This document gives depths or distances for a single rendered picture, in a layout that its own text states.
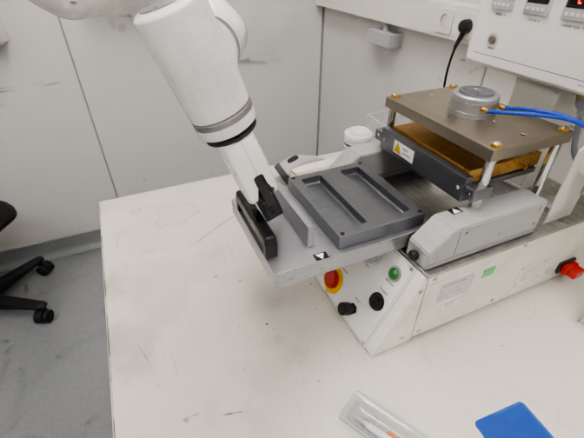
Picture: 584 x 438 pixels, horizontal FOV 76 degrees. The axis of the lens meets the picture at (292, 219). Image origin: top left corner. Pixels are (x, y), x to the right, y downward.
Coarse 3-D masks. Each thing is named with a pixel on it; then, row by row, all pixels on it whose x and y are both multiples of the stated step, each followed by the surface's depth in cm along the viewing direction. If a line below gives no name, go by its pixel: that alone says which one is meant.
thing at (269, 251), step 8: (240, 192) 65; (240, 200) 63; (240, 208) 66; (248, 208) 61; (256, 208) 61; (248, 216) 61; (256, 216) 59; (256, 224) 57; (264, 224) 57; (256, 232) 58; (264, 232) 56; (272, 232) 56; (264, 240) 55; (272, 240) 55; (264, 248) 56; (272, 248) 56; (264, 256) 57; (272, 256) 57
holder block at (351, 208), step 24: (336, 168) 75; (360, 168) 75; (312, 192) 67; (336, 192) 68; (360, 192) 67; (384, 192) 69; (312, 216) 65; (336, 216) 64; (360, 216) 62; (384, 216) 61; (408, 216) 61; (336, 240) 58; (360, 240) 59
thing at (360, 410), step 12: (360, 396) 60; (348, 408) 58; (360, 408) 58; (372, 408) 58; (384, 408) 58; (348, 420) 57; (360, 420) 57; (372, 420) 57; (384, 420) 57; (396, 420) 57; (372, 432) 55; (384, 432) 55; (396, 432) 55; (408, 432) 55; (420, 432) 55
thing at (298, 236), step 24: (288, 192) 72; (240, 216) 66; (288, 216) 64; (288, 240) 60; (312, 240) 58; (384, 240) 60; (408, 240) 63; (264, 264) 58; (288, 264) 56; (312, 264) 56; (336, 264) 59
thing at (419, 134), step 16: (400, 128) 75; (416, 128) 75; (432, 144) 69; (448, 144) 69; (448, 160) 64; (464, 160) 64; (480, 160) 64; (512, 160) 64; (528, 160) 66; (496, 176) 65; (512, 176) 67
